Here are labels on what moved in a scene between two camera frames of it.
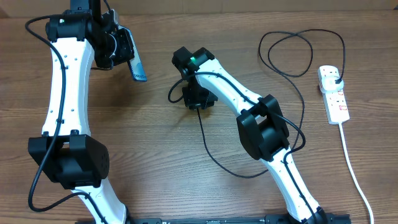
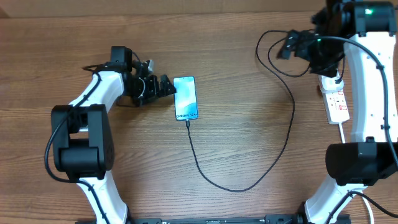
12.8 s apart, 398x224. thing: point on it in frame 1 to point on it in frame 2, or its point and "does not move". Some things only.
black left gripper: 127,50 to 152,91
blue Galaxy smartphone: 135,66 to 186,102
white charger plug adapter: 328,84 does not move
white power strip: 335,105 does not move
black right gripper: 194,104 to 328,68
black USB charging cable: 216,157 to 280,74
